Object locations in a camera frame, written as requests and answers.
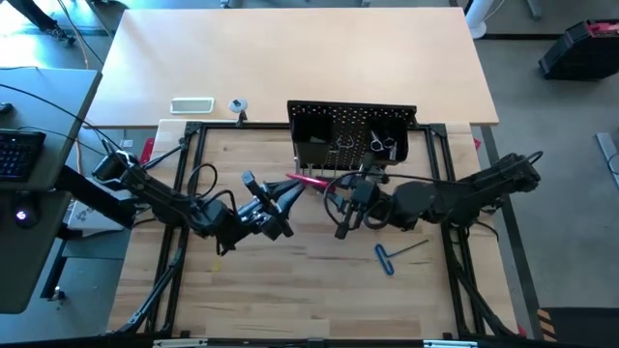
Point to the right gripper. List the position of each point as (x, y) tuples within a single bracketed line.
[(365, 198)]

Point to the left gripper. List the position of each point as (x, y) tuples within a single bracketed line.
[(256, 217)]

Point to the red utility knife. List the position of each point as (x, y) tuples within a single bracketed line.
[(314, 181)]

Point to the large chrome combination wrench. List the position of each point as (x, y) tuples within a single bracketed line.
[(389, 144), (376, 141)]

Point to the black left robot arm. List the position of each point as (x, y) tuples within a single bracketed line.
[(164, 198)]

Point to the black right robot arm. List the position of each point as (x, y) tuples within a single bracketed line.
[(459, 193)]

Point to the black pegboard bin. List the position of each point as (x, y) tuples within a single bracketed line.
[(302, 145), (403, 140)]

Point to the small silver tool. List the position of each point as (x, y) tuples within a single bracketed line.
[(394, 153)]

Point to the black pegboard stand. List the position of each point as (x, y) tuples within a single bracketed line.
[(348, 111)]

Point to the white rectangular tray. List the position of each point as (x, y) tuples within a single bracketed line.
[(192, 105)]

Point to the light wooden desk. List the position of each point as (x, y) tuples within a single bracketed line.
[(290, 63)]

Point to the red table clamp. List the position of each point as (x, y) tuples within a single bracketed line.
[(146, 151), (478, 144)]

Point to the black desk support beam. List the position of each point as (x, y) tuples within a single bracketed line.
[(92, 195)]

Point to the white printed sheet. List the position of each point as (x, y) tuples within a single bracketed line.
[(92, 217)]

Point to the grey office desk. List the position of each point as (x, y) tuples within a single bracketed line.
[(48, 96)]

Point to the black computer mouse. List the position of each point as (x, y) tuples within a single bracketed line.
[(24, 215)]

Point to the black keyboard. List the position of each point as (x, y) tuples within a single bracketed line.
[(19, 154)]

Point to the black equipment case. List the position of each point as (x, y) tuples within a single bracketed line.
[(580, 53)]

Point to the white pedestal base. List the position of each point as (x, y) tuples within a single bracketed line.
[(481, 19)]

